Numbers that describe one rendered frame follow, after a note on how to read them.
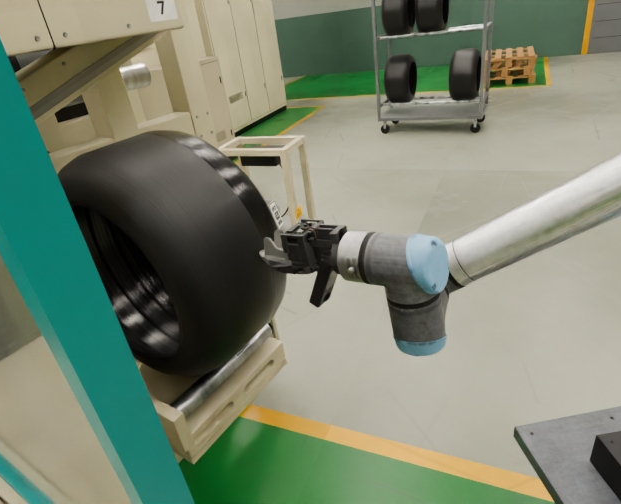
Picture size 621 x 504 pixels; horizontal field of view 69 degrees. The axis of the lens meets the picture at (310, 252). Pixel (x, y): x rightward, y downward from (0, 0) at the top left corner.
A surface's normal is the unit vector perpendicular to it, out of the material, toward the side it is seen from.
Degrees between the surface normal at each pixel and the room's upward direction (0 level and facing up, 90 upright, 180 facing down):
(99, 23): 90
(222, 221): 60
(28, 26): 90
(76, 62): 90
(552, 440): 0
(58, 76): 90
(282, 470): 0
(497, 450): 0
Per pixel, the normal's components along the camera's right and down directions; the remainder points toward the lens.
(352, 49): -0.39, 0.49
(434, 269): 0.79, 0.00
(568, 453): -0.13, -0.87
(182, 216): 0.40, -0.27
